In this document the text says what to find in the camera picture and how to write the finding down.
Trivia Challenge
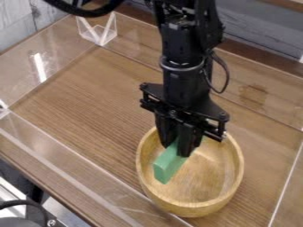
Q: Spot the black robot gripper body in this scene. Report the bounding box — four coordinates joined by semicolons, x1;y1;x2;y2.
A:
140;68;230;142

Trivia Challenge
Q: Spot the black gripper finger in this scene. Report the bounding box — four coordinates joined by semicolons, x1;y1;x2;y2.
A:
178;123;203;157
155;113;176;148

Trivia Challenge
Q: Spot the green rectangular block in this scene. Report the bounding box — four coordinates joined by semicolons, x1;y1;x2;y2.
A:
152;140;187;184

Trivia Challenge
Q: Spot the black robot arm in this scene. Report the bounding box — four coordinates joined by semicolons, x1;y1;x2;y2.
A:
140;0;230;157

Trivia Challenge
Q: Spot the brown wooden bowl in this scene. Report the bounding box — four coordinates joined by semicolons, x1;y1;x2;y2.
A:
136;129;245;217

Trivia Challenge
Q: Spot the black metal table bracket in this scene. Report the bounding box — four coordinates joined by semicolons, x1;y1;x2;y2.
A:
26;197;68;227

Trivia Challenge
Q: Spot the black cable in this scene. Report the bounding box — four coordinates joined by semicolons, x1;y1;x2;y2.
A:
0;199;48;227

